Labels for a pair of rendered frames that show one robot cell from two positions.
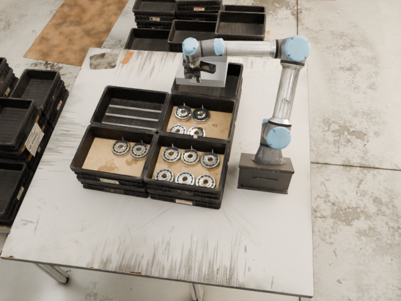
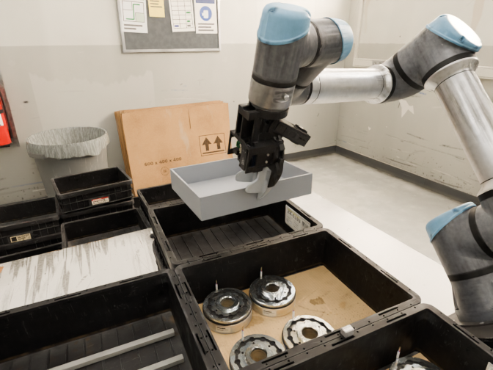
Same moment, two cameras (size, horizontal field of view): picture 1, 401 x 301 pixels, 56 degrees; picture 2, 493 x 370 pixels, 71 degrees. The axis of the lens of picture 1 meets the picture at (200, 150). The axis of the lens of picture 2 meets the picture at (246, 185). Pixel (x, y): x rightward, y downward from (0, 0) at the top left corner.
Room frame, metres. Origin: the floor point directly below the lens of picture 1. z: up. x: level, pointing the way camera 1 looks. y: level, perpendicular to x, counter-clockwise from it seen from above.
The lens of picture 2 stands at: (0.97, 0.42, 1.38)
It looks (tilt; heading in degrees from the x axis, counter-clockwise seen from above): 23 degrees down; 320
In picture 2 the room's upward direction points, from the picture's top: straight up
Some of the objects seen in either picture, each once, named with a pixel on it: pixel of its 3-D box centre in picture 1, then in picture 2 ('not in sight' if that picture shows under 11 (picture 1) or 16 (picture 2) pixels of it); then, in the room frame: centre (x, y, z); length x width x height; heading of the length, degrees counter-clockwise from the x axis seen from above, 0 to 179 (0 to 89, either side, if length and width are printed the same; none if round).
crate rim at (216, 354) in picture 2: (198, 117); (290, 286); (1.34, 0.00, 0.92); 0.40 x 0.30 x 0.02; 75
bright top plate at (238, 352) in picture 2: (177, 131); (258, 357); (1.30, 0.12, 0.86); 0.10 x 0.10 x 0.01
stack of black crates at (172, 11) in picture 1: (159, 17); (26, 238); (3.09, 0.28, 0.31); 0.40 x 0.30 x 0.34; 78
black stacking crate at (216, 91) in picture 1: (208, 84); (232, 236); (1.63, -0.08, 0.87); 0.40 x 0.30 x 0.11; 75
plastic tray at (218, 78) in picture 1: (202, 69); (239, 180); (1.56, -0.05, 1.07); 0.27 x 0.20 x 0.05; 78
